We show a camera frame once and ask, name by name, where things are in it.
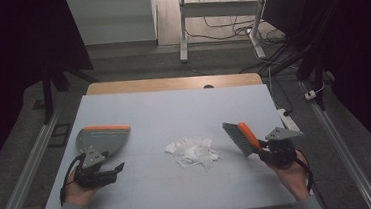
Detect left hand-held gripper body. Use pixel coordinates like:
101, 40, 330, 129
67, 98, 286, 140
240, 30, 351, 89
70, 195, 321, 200
71, 143, 120, 190

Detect tangle of black floor cables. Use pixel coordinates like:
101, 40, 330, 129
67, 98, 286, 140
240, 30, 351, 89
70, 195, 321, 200
183, 0, 287, 52

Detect black floor frame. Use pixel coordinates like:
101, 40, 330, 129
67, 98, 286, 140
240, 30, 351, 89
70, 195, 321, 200
46, 121, 74, 149

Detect white power strip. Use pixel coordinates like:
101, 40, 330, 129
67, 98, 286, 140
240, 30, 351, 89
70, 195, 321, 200
276, 107, 301, 135

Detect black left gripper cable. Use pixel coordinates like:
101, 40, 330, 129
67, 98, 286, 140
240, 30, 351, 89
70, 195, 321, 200
55, 152, 91, 207

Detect white cabinet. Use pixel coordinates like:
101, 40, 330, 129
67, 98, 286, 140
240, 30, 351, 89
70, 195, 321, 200
65, 0, 159, 48

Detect small white adapter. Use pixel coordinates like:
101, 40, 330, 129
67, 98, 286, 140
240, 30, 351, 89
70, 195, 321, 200
304, 89, 319, 102

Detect white paper scraps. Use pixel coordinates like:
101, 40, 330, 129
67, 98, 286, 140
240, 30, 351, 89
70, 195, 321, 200
163, 134, 223, 175

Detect wooden table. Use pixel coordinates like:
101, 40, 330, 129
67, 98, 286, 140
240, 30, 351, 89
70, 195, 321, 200
85, 69, 264, 99

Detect person's right hand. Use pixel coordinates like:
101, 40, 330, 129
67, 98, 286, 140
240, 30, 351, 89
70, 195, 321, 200
264, 148, 313, 203

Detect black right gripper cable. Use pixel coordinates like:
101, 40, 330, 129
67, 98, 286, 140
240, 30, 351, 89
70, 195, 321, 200
294, 146, 317, 194

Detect black power cable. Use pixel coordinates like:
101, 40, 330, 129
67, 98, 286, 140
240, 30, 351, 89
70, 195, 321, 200
268, 65, 295, 118

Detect grey dustpan with orange edge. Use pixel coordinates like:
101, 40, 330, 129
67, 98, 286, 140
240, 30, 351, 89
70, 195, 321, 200
74, 122, 134, 161

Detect black tripod stand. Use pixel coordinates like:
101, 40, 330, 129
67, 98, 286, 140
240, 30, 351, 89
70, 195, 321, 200
37, 55, 103, 126

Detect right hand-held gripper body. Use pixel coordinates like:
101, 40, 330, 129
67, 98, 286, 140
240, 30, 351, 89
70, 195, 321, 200
256, 124, 307, 171

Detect white table cover sheet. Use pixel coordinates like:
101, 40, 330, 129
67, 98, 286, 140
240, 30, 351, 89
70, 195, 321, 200
30, 78, 300, 209

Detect person's left hand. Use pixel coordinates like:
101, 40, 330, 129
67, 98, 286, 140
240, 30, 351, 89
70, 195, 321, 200
60, 167, 103, 209

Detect white desk frame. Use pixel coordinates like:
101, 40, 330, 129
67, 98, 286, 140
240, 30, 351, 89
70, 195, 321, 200
174, 0, 275, 66

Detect orange brush with grey bristles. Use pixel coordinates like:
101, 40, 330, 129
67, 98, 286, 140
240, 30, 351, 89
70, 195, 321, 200
221, 119, 266, 161

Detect aluminium floor rail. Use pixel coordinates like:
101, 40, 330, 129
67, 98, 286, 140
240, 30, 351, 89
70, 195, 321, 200
299, 75, 371, 209
0, 108, 68, 209

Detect dark curtain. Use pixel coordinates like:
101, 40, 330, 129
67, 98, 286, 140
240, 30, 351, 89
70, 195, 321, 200
261, 0, 371, 179
0, 0, 104, 182

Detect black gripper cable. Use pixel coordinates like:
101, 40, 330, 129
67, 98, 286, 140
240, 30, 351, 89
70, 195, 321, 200
55, 152, 91, 207
294, 146, 317, 194

